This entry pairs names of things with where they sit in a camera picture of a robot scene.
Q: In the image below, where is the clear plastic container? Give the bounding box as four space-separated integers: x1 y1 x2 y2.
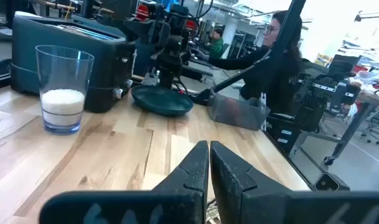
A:
206 92 271 131

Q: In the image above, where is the background workstation table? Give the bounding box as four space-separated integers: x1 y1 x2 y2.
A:
288 54 379 166

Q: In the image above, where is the black table-edge camera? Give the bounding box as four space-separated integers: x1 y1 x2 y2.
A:
312 172 351 192

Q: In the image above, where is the clear cup with white filling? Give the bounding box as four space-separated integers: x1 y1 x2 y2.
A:
35 44 95 136

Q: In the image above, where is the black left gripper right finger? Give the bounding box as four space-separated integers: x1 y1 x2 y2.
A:
210 141 379 224

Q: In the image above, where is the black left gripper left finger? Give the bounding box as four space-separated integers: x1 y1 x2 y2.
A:
39 140 210 224

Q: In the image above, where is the person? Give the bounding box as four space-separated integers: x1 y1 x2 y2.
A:
192 9 305 116
204 28 225 60

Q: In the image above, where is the dark green plate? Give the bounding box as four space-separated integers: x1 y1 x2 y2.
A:
131 84 195 118

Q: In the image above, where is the black four-slot toaster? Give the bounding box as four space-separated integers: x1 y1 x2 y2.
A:
10 11 137 114

